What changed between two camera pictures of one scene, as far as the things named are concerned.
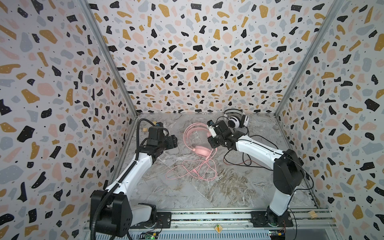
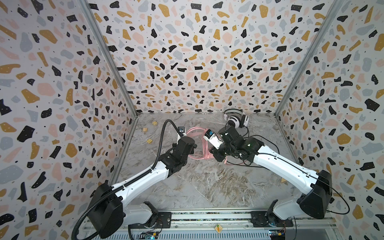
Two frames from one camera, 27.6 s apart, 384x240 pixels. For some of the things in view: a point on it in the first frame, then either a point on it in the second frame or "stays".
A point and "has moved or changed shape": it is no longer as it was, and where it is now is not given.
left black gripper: x=171 y=140 to x=174 y=146
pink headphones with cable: x=197 y=137 has moved or changed shape
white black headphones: x=237 y=118 stays
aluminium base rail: x=241 y=224 stays
